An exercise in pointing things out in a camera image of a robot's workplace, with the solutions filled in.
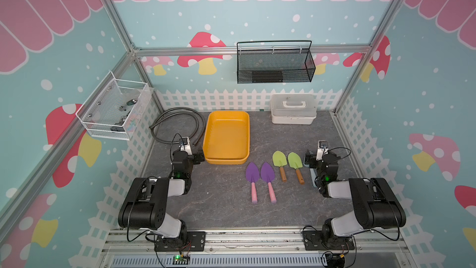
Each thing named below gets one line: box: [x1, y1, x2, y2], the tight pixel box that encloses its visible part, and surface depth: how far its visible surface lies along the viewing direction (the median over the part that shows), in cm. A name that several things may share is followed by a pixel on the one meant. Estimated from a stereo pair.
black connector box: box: [324, 253, 346, 268], surface depth 72 cm
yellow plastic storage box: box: [202, 111, 251, 166], surface depth 107 cm
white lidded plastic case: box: [270, 93, 318, 125], surface depth 111 cm
